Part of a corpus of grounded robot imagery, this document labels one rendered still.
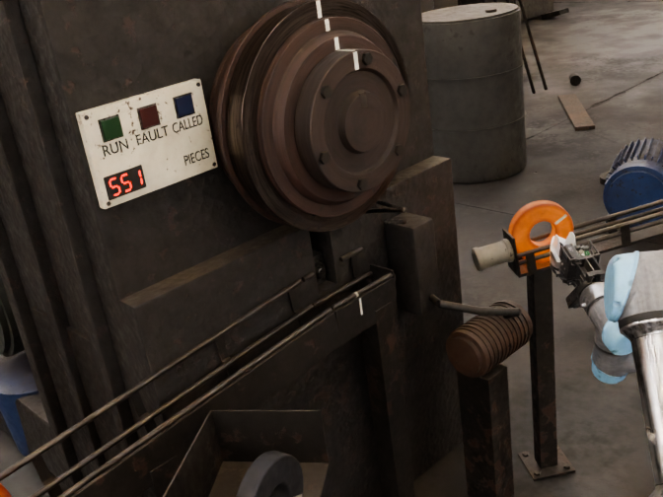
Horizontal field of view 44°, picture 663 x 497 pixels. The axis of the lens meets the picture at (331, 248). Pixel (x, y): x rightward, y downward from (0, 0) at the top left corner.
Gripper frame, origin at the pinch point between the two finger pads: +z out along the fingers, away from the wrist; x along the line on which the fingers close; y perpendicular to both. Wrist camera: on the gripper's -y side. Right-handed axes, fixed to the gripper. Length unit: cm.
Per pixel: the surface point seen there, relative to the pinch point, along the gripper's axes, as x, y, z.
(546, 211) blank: -0.7, 2.6, 8.7
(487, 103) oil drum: -64, -99, 219
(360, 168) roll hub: 46, 34, -3
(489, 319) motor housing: 16.9, -17.6, -4.0
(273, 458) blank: 73, 23, -60
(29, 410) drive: 146, -62, 36
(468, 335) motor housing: 23.9, -16.7, -8.4
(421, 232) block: 30.9, 4.7, 7.2
